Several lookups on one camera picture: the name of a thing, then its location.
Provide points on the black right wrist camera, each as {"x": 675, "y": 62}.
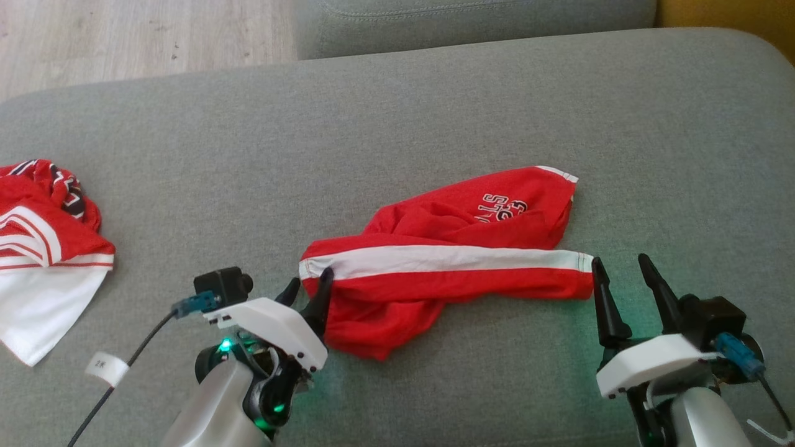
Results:
{"x": 714, "y": 320}

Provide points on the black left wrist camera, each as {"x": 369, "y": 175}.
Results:
{"x": 223, "y": 284}

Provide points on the large grey sofa seat cushion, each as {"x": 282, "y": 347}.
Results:
{"x": 435, "y": 112}

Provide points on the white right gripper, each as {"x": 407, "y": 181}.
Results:
{"x": 652, "y": 363}

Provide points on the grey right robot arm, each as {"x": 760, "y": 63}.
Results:
{"x": 702, "y": 416}

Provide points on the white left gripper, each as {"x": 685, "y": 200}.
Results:
{"x": 273, "y": 323}

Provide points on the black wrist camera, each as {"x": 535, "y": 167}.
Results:
{"x": 223, "y": 284}
{"x": 714, "y": 320}

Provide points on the red and white jersey shirt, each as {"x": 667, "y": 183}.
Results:
{"x": 43, "y": 298}

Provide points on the red shorts with white stripe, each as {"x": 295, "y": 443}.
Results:
{"x": 435, "y": 292}

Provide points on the mustard yellow fabric furniture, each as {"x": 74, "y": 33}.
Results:
{"x": 733, "y": 18}

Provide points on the small grey sofa cushion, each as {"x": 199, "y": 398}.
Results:
{"x": 472, "y": 28}

